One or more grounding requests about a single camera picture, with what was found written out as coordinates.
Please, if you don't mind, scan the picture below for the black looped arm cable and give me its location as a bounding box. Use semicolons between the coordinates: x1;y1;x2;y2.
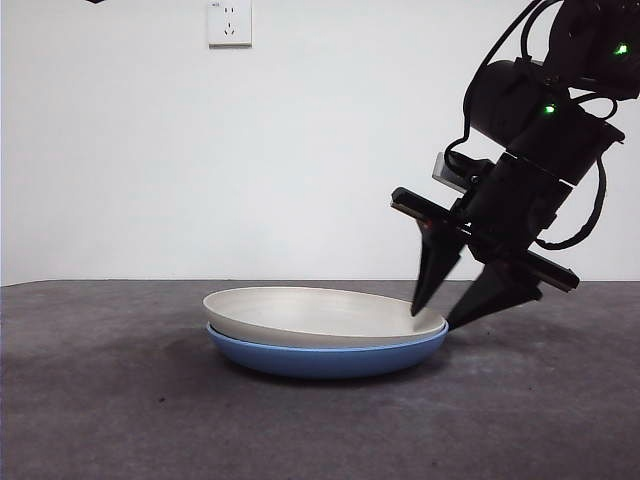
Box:
534;154;609;251

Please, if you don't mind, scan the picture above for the white wall power socket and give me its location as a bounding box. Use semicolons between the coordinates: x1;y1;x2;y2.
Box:
207;0;253;50

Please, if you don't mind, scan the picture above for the blue round plate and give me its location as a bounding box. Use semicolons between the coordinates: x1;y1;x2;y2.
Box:
205;322;450;380

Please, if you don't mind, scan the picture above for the white round plate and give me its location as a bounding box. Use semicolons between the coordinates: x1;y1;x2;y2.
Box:
202;286;448;347

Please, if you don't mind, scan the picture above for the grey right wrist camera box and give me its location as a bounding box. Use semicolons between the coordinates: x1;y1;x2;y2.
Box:
432;152;476;195

